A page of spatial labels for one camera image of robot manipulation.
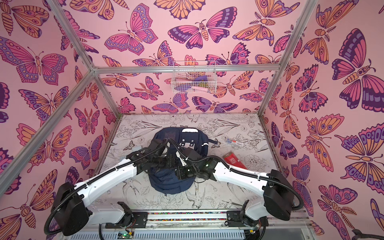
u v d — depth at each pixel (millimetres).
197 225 729
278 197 407
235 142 1023
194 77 955
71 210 391
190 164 601
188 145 945
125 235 723
